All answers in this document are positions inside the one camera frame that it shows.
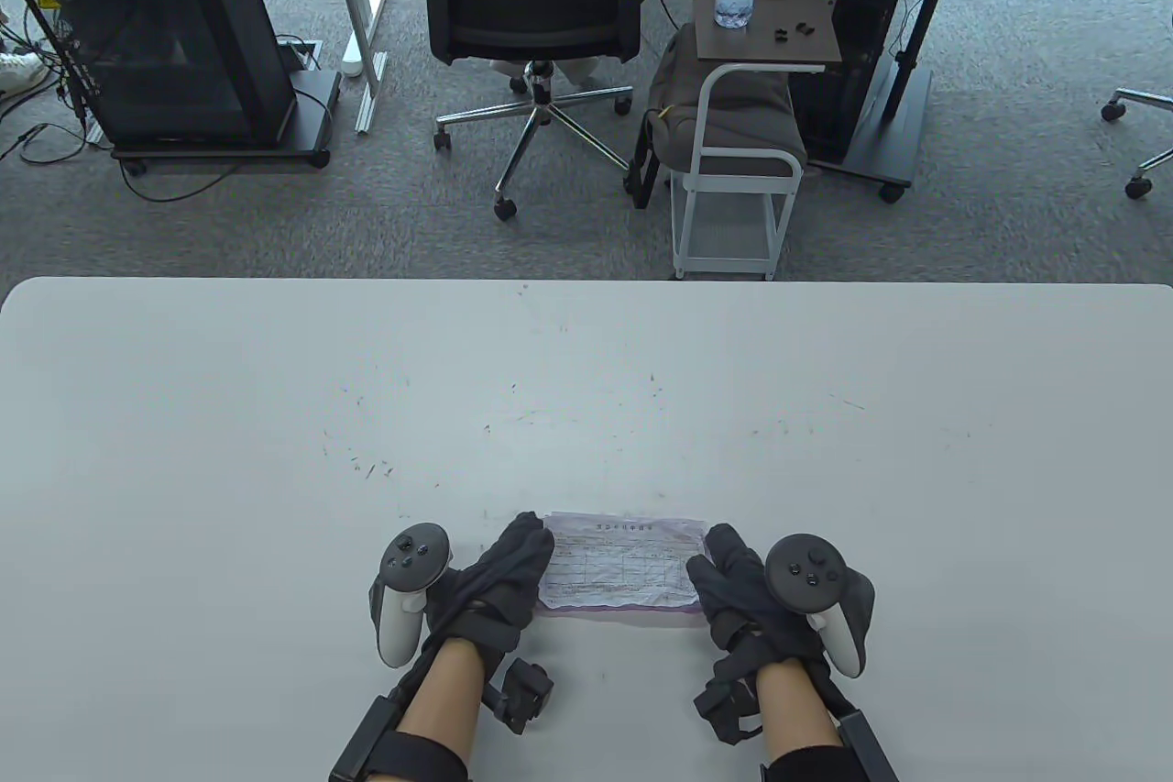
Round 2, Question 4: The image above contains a person's left forearm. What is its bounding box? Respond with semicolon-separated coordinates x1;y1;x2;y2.
394;635;488;760

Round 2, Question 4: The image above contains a white paper invoice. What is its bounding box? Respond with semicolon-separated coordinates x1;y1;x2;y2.
538;512;709;611

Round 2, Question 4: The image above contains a person's left hand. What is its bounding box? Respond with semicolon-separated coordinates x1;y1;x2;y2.
423;512;556;666

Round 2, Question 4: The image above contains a pink paper invoice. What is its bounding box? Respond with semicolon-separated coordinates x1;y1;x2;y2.
539;600;705;620

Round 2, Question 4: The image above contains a black and grey hand controller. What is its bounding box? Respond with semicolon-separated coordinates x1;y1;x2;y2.
369;523;453;668
765;534;876;680

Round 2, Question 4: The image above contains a black standing desk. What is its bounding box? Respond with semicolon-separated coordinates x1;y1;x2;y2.
806;0;1027;204

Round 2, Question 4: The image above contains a brown side table white frame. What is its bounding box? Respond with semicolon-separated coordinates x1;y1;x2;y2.
671;0;842;281

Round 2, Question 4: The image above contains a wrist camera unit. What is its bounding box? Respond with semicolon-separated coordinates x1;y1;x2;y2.
484;658;555;735
694;677;763;746

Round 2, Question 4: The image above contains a long black floor cable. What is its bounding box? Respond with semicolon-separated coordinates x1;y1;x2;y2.
119;108;335;204

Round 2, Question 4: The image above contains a black wheeled platform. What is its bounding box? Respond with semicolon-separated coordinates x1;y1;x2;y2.
110;70;342;176

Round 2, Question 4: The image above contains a grey fabric bag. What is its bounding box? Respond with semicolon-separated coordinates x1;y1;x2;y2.
629;26;807;210

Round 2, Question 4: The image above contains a person's right hand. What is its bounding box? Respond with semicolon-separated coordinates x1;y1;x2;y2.
687;523;828;682

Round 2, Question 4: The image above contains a black glass computer case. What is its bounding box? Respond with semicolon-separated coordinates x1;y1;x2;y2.
11;0;299;149

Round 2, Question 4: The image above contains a black forearm band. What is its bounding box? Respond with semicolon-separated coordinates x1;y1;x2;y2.
761;709;901;782
328;695;470;782

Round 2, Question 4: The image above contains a black computer tower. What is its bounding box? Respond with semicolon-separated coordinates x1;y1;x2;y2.
788;0;926;164

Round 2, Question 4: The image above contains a black floor cable tangle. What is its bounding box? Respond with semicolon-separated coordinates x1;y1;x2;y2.
0;0;118;169

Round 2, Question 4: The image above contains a chrome chair base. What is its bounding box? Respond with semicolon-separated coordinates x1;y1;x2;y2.
1100;88;1173;201

